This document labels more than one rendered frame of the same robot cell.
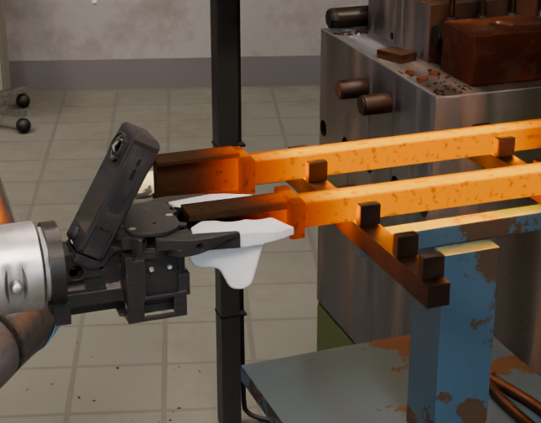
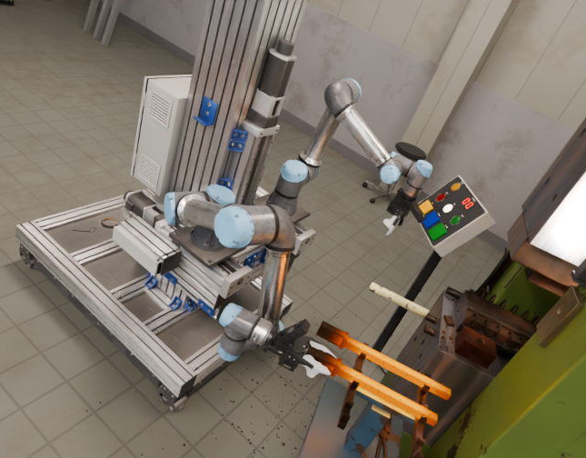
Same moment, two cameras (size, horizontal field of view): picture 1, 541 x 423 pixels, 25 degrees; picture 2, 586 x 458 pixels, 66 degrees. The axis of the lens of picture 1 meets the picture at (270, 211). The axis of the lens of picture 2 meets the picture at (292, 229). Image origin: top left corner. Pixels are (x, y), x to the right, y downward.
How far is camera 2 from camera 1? 0.61 m
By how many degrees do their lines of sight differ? 27
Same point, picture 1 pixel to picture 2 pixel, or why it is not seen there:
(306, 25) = not seen: hidden behind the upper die
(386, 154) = (386, 364)
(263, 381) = (327, 387)
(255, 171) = (345, 343)
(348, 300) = not seen: hidden behind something
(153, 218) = (299, 344)
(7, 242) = (260, 327)
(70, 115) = not seen: hidden behind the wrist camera
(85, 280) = (274, 346)
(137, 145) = (301, 329)
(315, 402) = (332, 405)
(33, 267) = (261, 337)
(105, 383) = (348, 318)
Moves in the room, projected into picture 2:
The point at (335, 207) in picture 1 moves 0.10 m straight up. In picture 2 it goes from (347, 375) to (361, 353)
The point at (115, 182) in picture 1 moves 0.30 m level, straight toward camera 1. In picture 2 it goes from (291, 333) to (225, 399)
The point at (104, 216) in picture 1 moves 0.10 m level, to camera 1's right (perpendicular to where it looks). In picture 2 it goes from (284, 338) to (310, 361)
